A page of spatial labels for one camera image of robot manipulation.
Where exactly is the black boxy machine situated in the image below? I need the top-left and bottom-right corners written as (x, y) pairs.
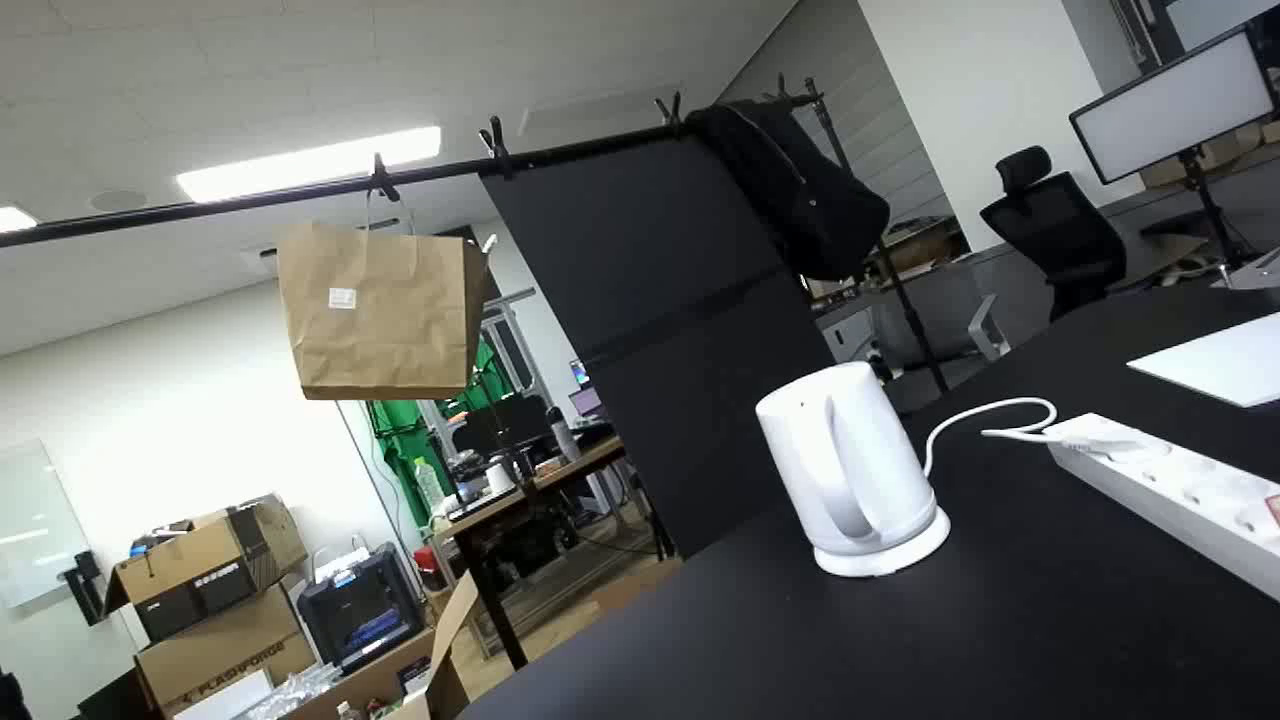
top-left (292, 539), bottom-right (426, 672)

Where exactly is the plain large cardboard box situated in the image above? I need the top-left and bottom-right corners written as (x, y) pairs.
top-left (130, 583), bottom-right (319, 710)

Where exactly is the wooden desk with black legs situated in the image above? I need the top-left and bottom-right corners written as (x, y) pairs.
top-left (430, 433), bottom-right (675, 672)

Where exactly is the cardboard box with black panels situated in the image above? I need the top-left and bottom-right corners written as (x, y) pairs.
top-left (106, 490), bottom-right (312, 642)

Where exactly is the white round kettle base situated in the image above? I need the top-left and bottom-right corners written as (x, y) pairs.
top-left (809, 503), bottom-right (956, 583)

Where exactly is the white power strip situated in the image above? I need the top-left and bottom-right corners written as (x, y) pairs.
top-left (979, 408), bottom-right (1280, 605)

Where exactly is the brown paper bag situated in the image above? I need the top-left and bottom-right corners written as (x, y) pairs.
top-left (270, 215), bottom-right (491, 405)

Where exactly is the white flat board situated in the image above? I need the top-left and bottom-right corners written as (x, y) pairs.
top-left (1124, 306), bottom-right (1280, 412)

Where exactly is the monitor with white screen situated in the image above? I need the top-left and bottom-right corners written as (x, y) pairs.
top-left (1067, 29), bottom-right (1280, 273)

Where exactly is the black office chair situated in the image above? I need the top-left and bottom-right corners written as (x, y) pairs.
top-left (979, 138), bottom-right (1132, 324)

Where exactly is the black horizontal backdrop pole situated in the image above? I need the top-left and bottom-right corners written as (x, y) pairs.
top-left (0, 86), bottom-right (824, 255)

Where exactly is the wall whiteboard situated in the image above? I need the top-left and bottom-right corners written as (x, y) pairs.
top-left (0, 437), bottom-right (92, 614)

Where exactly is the white kettle power cable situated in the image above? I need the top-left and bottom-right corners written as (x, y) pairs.
top-left (916, 391), bottom-right (1062, 474)

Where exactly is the black backdrop stand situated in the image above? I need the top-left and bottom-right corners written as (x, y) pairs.
top-left (796, 77), bottom-right (956, 400)

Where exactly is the white electric kettle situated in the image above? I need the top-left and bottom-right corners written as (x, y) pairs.
top-left (752, 356), bottom-right (942, 555)

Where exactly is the black backdrop cloth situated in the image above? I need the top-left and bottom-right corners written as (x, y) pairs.
top-left (474, 127), bottom-right (836, 558)

